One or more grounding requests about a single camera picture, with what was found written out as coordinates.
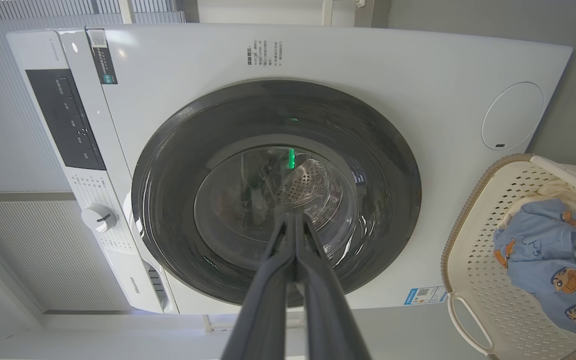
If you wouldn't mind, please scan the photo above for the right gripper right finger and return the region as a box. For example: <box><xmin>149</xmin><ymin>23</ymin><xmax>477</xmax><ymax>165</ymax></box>
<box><xmin>296</xmin><ymin>214</ymin><xmax>373</xmax><ymax>360</ymax></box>

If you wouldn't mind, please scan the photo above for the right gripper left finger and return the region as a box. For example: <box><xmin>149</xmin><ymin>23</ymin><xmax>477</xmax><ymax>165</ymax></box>
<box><xmin>220</xmin><ymin>212</ymin><xmax>297</xmax><ymax>360</ymax></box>

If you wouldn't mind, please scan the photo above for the dark round washer door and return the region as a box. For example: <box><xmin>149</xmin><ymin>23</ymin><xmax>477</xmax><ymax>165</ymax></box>
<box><xmin>131</xmin><ymin>79</ymin><xmax>422</xmax><ymax>308</ymax></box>

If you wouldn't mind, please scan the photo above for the blue cartoon print garment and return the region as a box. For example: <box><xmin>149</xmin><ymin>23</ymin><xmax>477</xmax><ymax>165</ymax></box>
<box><xmin>493</xmin><ymin>199</ymin><xmax>576</xmax><ymax>336</ymax></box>

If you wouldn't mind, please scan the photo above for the stainless steel washing machine drum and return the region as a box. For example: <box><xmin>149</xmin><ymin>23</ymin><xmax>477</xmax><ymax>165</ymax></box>
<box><xmin>194</xmin><ymin>146</ymin><xmax>359</xmax><ymax>271</ymax></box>

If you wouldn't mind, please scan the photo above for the white washing machine dial knob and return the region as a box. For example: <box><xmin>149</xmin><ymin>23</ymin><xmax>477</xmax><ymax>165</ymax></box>
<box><xmin>81</xmin><ymin>203</ymin><xmax>118</xmax><ymax>234</ymax></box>

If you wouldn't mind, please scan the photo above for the white front-load washing machine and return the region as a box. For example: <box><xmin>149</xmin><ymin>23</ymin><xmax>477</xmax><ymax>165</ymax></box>
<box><xmin>7</xmin><ymin>24</ymin><xmax>574</xmax><ymax>316</ymax></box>

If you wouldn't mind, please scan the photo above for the black washing machine display panel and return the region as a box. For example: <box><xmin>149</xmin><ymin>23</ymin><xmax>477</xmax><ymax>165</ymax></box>
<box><xmin>25</xmin><ymin>69</ymin><xmax>106</xmax><ymax>172</ymax></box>

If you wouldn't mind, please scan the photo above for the blue energy label sticker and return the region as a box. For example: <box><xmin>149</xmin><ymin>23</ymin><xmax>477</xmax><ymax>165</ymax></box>
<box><xmin>403</xmin><ymin>286</ymin><xmax>448</xmax><ymax>306</ymax></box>

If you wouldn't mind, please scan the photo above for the white detergent drawer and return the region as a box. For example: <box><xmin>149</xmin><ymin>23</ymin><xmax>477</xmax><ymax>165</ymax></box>
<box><xmin>105</xmin><ymin>250</ymin><xmax>179</xmax><ymax>315</ymax></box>

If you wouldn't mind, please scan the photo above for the cream perforated laundry basket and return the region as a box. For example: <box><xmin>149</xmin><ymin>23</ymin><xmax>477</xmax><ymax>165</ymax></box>
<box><xmin>440</xmin><ymin>153</ymin><xmax>576</xmax><ymax>360</ymax></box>

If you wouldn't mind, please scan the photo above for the round white filter cover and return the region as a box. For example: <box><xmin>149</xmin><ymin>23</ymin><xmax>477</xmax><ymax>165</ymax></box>
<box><xmin>481</xmin><ymin>81</ymin><xmax>545</xmax><ymax>151</ymax></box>

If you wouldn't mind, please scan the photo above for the dark QR code sticker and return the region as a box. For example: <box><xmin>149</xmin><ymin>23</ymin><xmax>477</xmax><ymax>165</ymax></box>
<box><xmin>86</xmin><ymin>28</ymin><xmax>119</xmax><ymax>86</ymax></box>

